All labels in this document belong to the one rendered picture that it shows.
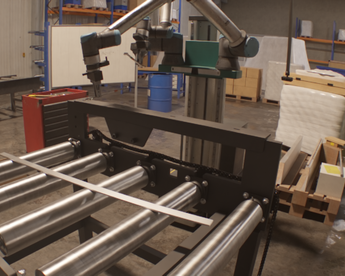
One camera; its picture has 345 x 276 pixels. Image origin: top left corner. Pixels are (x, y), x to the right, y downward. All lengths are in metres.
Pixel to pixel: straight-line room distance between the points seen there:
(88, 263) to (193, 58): 1.93
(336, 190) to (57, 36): 5.18
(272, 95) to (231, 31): 7.59
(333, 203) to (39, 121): 3.21
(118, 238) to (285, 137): 4.05
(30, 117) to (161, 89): 3.89
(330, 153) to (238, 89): 6.29
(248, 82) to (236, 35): 7.56
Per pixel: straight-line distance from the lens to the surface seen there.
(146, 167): 1.53
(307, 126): 4.56
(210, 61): 2.42
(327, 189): 2.95
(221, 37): 2.24
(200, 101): 2.57
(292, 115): 4.71
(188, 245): 1.17
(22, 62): 12.29
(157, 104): 6.94
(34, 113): 3.59
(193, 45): 2.48
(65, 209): 1.18
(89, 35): 1.58
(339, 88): 4.34
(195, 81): 2.54
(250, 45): 2.07
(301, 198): 2.97
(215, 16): 1.93
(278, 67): 9.43
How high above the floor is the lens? 1.49
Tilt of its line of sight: 17 degrees down
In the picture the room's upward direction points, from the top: 2 degrees clockwise
